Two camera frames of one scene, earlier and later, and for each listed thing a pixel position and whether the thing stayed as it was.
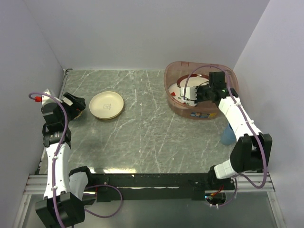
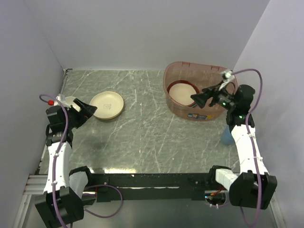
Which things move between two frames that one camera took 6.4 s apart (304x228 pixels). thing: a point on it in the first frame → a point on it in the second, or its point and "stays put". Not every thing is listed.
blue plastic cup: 228,137 stays put
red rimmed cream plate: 194,80 → 180,91
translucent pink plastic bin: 202,112 stays put
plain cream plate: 106,105 stays put
